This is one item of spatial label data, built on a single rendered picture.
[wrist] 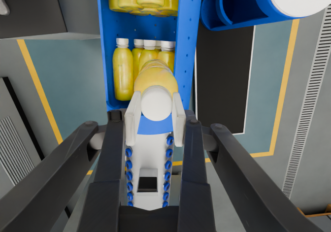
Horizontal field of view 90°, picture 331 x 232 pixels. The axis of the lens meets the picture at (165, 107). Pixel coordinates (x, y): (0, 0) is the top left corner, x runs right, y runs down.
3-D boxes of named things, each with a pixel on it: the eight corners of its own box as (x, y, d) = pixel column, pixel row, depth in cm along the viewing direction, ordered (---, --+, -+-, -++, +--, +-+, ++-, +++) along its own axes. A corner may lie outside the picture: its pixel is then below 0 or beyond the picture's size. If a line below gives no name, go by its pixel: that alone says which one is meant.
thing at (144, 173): (139, 171, 92) (136, 196, 77) (139, 166, 90) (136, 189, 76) (157, 172, 92) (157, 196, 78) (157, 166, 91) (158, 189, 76)
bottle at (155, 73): (155, 51, 37) (157, 62, 20) (176, 75, 39) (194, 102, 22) (133, 74, 38) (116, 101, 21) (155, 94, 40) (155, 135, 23)
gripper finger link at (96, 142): (121, 151, 13) (81, 151, 12) (131, 121, 17) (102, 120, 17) (120, 134, 12) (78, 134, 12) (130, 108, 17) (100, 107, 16)
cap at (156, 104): (156, 80, 21) (156, 83, 19) (177, 101, 22) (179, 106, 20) (135, 101, 21) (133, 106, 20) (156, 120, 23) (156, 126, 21)
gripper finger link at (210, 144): (187, 135, 12) (228, 136, 12) (181, 109, 17) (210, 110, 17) (185, 152, 13) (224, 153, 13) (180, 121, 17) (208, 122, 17)
